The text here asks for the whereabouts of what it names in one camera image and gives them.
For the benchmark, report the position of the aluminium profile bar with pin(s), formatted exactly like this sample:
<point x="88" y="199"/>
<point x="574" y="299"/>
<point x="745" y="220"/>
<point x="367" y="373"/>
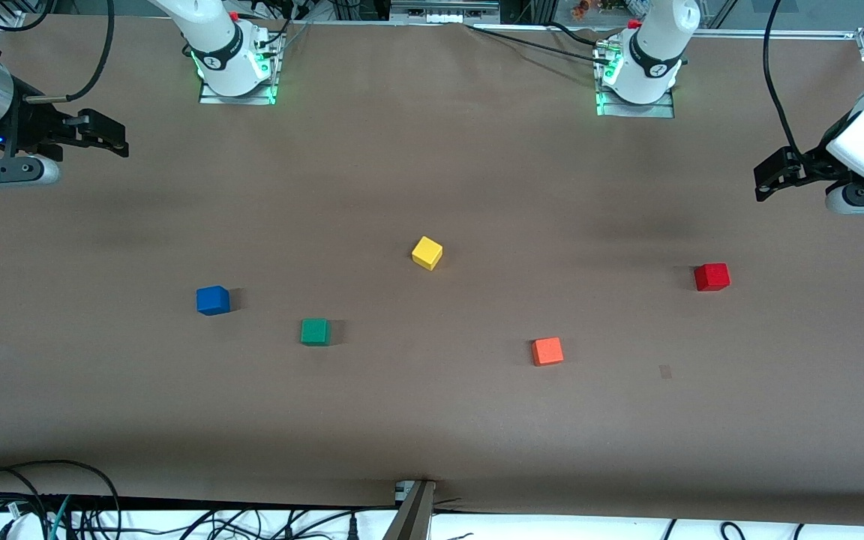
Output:
<point x="411" y="517"/>

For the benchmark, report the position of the white power strip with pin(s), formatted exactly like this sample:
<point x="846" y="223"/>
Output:
<point x="443" y="10"/>

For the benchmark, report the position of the red cube block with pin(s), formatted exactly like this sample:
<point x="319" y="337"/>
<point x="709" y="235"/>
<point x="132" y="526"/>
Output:
<point x="712" y="277"/>

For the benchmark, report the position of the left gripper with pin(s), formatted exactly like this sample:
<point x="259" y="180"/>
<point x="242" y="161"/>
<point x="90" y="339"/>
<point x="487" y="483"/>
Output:
<point x="809" y="163"/>

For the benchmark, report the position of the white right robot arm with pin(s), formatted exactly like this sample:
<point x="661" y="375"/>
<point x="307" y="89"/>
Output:
<point x="214" y="30"/>

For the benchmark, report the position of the green cube block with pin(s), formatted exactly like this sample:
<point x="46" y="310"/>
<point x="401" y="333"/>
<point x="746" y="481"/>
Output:
<point x="315" y="331"/>

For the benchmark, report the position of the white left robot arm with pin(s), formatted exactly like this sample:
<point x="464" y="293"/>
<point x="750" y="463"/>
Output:
<point x="653" y="37"/>

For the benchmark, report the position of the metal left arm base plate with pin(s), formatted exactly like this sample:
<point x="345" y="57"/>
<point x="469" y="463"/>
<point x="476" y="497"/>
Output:
<point x="664" y="111"/>

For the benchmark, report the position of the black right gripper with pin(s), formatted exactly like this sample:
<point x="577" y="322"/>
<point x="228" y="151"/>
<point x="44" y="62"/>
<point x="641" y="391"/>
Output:
<point x="33" y="122"/>

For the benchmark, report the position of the orange cube block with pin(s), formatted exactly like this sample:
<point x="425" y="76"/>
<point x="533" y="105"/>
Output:
<point x="547" y="351"/>

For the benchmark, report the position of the blue cube block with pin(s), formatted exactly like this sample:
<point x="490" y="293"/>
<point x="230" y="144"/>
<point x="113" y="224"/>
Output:
<point x="212" y="300"/>

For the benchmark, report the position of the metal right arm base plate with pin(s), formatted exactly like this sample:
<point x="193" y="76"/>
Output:
<point x="263" y="94"/>

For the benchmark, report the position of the yellow cube block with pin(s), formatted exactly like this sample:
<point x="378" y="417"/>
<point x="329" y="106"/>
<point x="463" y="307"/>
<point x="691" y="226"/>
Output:
<point x="427" y="253"/>

